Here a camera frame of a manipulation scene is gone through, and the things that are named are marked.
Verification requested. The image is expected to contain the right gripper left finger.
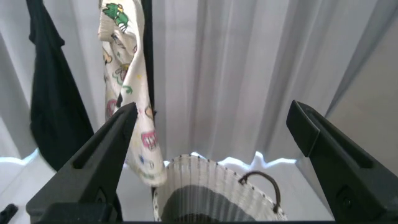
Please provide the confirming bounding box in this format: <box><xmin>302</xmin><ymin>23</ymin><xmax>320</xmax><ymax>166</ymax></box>
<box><xmin>25</xmin><ymin>101</ymin><xmax>139</xmax><ymax>223</ymax></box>

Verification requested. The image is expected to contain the black clothes rack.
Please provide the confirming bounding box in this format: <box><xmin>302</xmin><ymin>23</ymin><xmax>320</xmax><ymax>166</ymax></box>
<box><xmin>0</xmin><ymin>0</ymin><xmax>157</xmax><ymax>224</ymax></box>

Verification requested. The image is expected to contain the black garment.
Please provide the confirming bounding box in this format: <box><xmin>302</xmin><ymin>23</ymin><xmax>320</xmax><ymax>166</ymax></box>
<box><xmin>25</xmin><ymin>0</ymin><xmax>95</xmax><ymax>172</ymax></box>

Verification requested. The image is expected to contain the white laundry basket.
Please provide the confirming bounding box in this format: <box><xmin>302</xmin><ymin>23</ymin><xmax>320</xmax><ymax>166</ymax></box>
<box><xmin>151</xmin><ymin>153</ymin><xmax>289</xmax><ymax>223</ymax></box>

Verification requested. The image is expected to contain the cream printed garment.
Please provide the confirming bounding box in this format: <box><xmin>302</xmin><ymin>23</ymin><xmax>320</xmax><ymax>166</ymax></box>
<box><xmin>97</xmin><ymin>0</ymin><xmax>168</xmax><ymax>187</ymax></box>

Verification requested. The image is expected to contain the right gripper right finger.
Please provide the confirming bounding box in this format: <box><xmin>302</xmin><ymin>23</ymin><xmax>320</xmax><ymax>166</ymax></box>
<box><xmin>285</xmin><ymin>99</ymin><xmax>398</xmax><ymax>223</ymax></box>

